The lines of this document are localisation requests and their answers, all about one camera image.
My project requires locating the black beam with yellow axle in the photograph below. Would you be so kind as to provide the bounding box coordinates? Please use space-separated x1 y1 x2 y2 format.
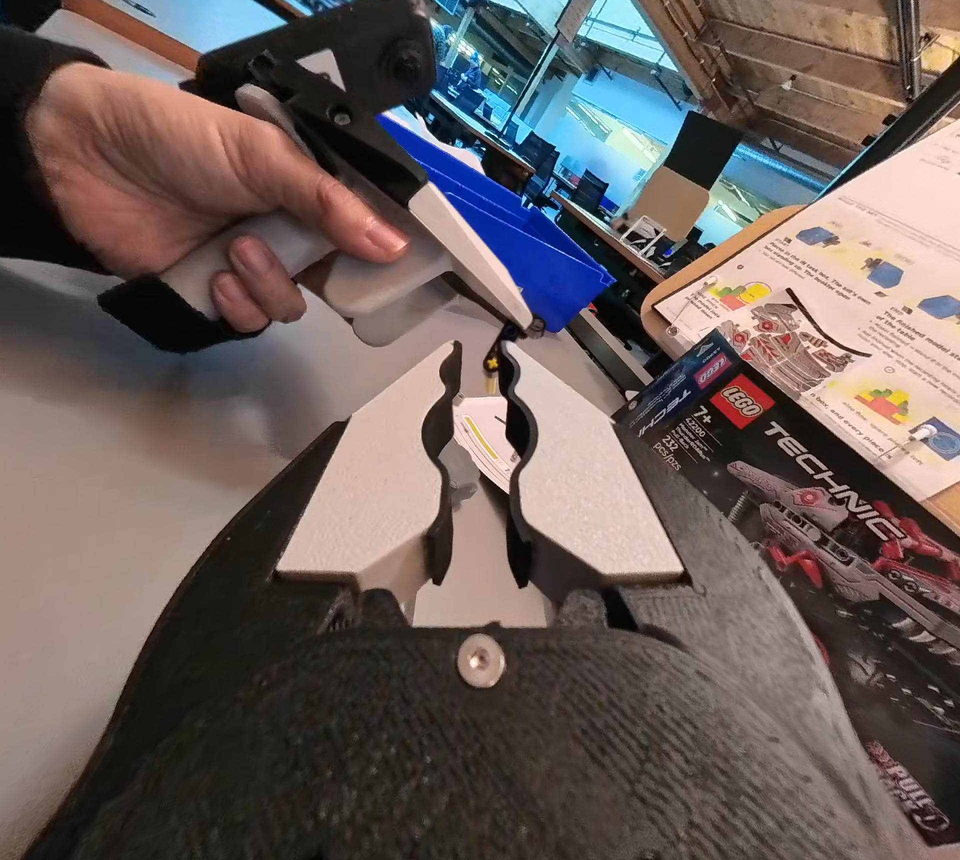
483 322 547 396

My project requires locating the open instruction booklet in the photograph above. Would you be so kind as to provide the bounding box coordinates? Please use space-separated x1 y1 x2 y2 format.
452 394 524 495

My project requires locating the person's left hand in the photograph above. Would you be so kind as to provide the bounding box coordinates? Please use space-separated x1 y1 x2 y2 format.
26 61 411 336

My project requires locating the dark toy set box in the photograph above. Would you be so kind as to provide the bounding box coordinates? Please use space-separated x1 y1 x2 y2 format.
611 331 960 848

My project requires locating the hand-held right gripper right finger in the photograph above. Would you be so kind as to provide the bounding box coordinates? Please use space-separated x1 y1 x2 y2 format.
497 341 687 605

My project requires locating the cardboard sheet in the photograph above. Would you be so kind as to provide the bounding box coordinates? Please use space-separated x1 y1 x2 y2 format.
624 165 711 244

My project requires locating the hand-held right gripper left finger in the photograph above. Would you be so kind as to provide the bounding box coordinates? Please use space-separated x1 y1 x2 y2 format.
274 341 464 625

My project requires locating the blue plastic bin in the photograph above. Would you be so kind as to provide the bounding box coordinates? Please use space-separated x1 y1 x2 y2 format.
377 112 618 334

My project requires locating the hanging sign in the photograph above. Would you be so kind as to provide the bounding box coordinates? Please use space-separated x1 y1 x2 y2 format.
553 0 600 45

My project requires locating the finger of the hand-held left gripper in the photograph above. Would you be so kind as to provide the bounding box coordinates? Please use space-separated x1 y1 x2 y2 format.
332 257 520 349
407 181 540 336

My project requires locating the white printed instruction sheet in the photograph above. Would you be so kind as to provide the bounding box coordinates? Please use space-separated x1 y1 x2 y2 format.
652 116 960 503

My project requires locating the black office chair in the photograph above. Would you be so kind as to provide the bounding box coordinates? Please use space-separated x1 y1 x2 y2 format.
522 131 561 205
576 169 612 215

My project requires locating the grey desk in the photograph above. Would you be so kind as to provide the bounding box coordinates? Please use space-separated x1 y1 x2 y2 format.
0 9 655 839

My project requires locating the black standing panel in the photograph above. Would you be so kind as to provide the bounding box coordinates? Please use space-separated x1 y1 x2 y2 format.
663 110 745 195

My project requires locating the black cable tie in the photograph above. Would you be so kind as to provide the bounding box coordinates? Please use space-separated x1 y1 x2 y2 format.
789 289 876 360

